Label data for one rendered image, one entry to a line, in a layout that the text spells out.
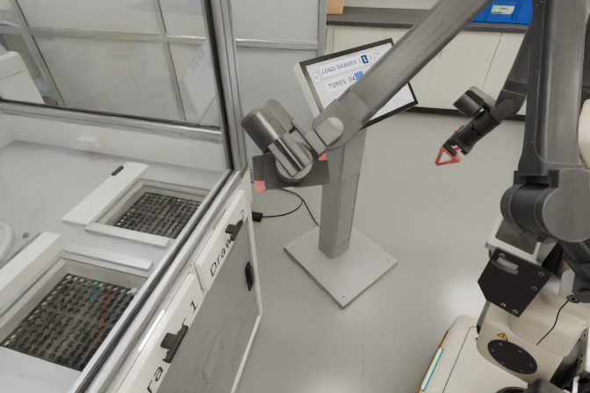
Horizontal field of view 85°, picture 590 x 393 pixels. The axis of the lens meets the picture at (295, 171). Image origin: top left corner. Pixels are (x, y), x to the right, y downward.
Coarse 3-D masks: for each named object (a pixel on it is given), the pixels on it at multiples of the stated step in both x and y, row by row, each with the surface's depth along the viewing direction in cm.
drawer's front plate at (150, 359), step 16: (192, 288) 75; (176, 304) 69; (176, 320) 70; (192, 320) 77; (160, 336) 64; (144, 352) 61; (160, 352) 65; (144, 368) 60; (128, 384) 57; (144, 384) 61
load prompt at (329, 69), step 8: (352, 56) 126; (360, 56) 128; (368, 56) 130; (328, 64) 120; (336, 64) 122; (344, 64) 123; (352, 64) 125; (360, 64) 128; (368, 64) 130; (320, 72) 117; (328, 72) 119; (336, 72) 121; (344, 72) 123
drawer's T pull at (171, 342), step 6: (180, 330) 66; (186, 330) 67; (168, 336) 65; (174, 336) 65; (180, 336) 65; (162, 342) 64; (168, 342) 64; (174, 342) 64; (180, 342) 65; (168, 348) 64; (174, 348) 63; (168, 354) 62; (174, 354) 63; (168, 360) 62
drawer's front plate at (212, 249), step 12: (240, 192) 98; (240, 204) 97; (228, 216) 90; (240, 216) 99; (216, 228) 87; (216, 240) 84; (204, 252) 80; (216, 252) 85; (204, 264) 79; (204, 276) 80; (204, 288) 83
